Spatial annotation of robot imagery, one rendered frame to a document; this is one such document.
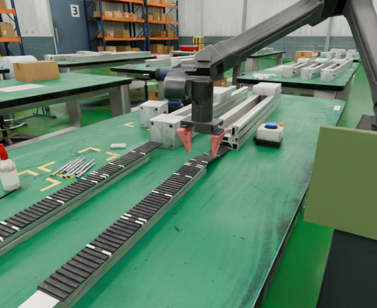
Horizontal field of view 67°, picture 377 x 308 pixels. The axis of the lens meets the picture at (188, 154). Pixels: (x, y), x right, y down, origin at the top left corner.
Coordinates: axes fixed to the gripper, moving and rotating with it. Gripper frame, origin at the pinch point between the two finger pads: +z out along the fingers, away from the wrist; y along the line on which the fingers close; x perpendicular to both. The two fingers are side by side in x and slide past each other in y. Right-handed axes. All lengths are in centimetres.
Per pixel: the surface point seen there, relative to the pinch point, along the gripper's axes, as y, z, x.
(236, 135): -4.5, 0.3, -19.2
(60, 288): -0.5, 2.3, 49.8
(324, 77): -25, 3, -208
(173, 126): 14.5, -2.7, -10.3
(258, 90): 2, -5, -76
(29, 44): 989, -3, -695
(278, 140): -16.8, 2.7, -27.1
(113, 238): -0.2, 2.3, 38.3
